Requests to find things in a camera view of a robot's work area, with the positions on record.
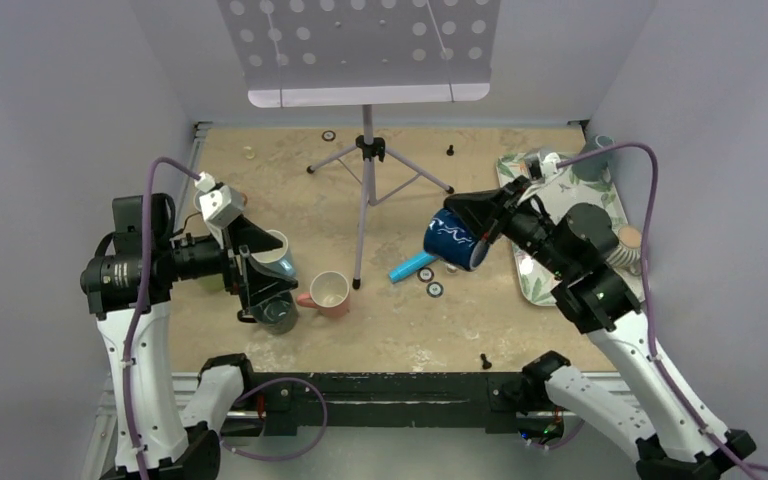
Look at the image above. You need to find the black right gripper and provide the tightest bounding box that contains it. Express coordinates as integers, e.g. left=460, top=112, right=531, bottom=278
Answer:
left=445, top=173, right=570, bottom=276

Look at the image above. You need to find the light blue mug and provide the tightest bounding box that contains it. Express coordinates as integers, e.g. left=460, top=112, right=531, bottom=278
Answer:
left=252, top=230, right=297, bottom=278

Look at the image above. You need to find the navy blue mug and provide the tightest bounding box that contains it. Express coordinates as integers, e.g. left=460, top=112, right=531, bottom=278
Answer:
left=423, top=208, right=489, bottom=271

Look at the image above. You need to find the dark grey mug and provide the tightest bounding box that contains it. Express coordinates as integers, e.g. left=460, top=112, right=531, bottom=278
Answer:
left=237, top=292, right=299, bottom=335

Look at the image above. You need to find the plain pink mug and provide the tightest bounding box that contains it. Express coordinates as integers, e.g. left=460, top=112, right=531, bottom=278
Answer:
left=296, top=271, right=351, bottom=319

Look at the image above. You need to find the slate blue-grey mug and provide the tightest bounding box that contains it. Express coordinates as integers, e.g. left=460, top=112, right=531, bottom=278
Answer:
left=571, top=135, right=615, bottom=182

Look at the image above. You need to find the striped grey white mug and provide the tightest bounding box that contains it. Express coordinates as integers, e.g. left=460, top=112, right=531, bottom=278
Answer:
left=607, top=224, right=642, bottom=276

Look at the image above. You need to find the light green mug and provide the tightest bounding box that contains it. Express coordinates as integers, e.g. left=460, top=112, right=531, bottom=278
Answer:
left=196, top=274, right=225, bottom=294

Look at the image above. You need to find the textured salmon mug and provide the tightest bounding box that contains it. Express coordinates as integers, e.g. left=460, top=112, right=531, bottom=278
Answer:
left=192, top=189, right=248, bottom=212

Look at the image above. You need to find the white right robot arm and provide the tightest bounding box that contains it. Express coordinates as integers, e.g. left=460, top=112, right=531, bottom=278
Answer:
left=425, top=177, right=757, bottom=479

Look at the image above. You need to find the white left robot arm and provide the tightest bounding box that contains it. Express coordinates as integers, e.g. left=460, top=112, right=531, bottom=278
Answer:
left=80, top=187, right=298, bottom=479

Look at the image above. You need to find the round black token upper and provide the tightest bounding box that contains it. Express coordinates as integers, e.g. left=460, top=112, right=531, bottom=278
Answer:
left=417, top=267, right=434, bottom=283

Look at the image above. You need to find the floral white serving tray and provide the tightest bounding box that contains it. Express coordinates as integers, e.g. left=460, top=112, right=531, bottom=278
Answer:
left=496, top=153, right=627, bottom=307

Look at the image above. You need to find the round black token lower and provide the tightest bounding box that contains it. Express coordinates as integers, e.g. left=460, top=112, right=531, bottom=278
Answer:
left=426, top=281, right=444, bottom=298

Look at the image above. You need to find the black chess pawn near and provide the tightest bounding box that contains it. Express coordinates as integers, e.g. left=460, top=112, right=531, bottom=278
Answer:
left=480, top=353, right=493, bottom=370

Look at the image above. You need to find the lilac music stand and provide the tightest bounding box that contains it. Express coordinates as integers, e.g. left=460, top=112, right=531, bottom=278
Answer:
left=216, top=0, right=502, bottom=291

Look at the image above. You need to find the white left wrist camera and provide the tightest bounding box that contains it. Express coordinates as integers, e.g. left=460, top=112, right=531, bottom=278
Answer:
left=194, top=172, right=248, bottom=230

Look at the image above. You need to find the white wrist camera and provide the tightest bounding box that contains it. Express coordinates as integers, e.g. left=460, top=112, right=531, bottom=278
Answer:
left=523, top=149, right=562, bottom=184
left=194, top=172, right=248, bottom=230

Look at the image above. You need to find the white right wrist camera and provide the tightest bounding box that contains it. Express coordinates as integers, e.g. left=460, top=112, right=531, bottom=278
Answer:
left=523, top=149, right=562, bottom=184

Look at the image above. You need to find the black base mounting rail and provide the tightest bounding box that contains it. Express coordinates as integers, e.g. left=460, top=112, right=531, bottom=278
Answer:
left=193, top=370, right=588, bottom=439

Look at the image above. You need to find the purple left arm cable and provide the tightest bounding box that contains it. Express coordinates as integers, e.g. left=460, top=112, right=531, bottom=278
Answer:
left=121, top=156, right=330, bottom=480

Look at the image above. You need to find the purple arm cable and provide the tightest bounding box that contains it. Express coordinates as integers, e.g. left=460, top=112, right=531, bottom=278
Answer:
left=121, top=156, right=330, bottom=480
left=526, top=141, right=768, bottom=480

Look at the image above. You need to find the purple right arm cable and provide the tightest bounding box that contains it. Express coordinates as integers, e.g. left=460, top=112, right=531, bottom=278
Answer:
left=526, top=141, right=768, bottom=480

